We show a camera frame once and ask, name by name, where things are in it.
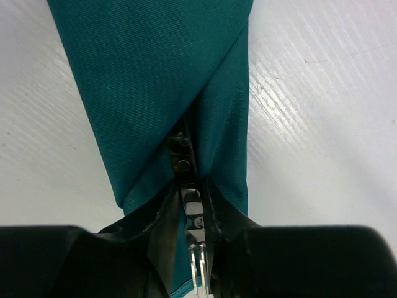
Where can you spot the teal cloth napkin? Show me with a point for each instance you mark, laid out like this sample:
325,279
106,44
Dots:
139,66

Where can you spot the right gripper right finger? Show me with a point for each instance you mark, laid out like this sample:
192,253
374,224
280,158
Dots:
226,230

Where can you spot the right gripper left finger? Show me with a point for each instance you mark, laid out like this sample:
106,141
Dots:
153,228

